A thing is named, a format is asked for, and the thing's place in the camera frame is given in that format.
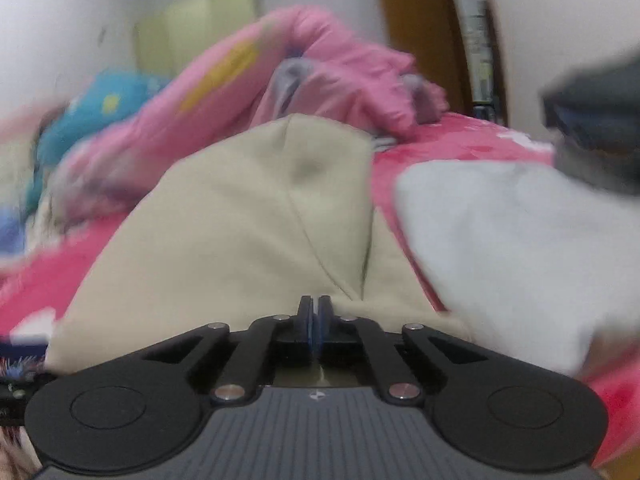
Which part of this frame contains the patterned cloth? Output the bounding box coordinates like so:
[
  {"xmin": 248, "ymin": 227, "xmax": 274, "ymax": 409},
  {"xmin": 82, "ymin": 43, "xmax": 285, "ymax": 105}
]
[{"xmin": 0, "ymin": 342, "xmax": 53, "ymax": 480}]

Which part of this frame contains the blue quilt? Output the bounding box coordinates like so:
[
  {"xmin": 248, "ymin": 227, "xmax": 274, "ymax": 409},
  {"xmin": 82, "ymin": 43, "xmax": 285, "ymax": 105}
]
[{"xmin": 24, "ymin": 70, "xmax": 172, "ymax": 213}]

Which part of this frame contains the wooden door frame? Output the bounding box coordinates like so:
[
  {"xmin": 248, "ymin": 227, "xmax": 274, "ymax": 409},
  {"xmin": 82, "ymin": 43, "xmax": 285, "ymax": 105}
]
[{"xmin": 372, "ymin": 0, "xmax": 473, "ymax": 118}]

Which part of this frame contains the white fleece garment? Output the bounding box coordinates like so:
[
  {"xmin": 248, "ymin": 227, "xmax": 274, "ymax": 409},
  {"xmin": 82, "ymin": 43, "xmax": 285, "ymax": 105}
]
[{"xmin": 394, "ymin": 159, "xmax": 640, "ymax": 377}]

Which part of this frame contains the pink printed quilt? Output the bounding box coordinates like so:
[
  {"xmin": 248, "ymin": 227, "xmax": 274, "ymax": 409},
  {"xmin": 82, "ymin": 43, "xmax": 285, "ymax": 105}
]
[{"xmin": 50, "ymin": 4, "xmax": 451, "ymax": 233}]

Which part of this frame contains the pink printed bedsheet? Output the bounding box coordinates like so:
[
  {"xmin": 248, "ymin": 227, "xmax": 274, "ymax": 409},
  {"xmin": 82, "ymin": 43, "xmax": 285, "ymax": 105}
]
[{"xmin": 0, "ymin": 112, "xmax": 640, "ymax": 468}]

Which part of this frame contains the light blue cloth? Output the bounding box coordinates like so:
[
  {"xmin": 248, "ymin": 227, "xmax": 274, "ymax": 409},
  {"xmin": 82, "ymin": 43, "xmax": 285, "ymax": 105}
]
[{"xmin": 0, "ymin": 207, "xmax": 27, "ymax": 258}]

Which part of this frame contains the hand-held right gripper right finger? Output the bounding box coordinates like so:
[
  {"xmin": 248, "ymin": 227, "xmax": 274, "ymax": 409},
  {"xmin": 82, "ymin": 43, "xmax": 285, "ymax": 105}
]
[{"xmin": 318, "ymin": 296, "xmax": 491, "ymax": 407}]

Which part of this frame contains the beige zip jacket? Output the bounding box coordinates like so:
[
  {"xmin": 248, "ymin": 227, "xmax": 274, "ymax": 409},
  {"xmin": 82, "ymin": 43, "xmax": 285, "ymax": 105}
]
[{"xmin": 45, "ymin": 112, "xmax": 473, "ymax": 376}]

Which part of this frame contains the wall poster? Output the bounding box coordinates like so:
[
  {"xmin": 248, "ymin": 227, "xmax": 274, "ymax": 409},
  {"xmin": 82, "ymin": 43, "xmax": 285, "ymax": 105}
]
[{"xmin": 447, "ymin": 0, "xmax": 506, "ymax": 123}]

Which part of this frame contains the pale green wardrobe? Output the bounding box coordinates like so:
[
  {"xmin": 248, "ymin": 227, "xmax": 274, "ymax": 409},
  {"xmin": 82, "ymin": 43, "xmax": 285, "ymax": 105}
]
[{"xmin": 134, "ymin": 0, "xmax": 262, "ymax": 78}]

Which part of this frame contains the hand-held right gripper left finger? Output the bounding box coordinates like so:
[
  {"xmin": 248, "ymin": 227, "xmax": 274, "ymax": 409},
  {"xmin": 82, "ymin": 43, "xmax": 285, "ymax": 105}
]
[{"xmin": 142, "ymin": 296, "xmax": 314, "ymax": 407}]

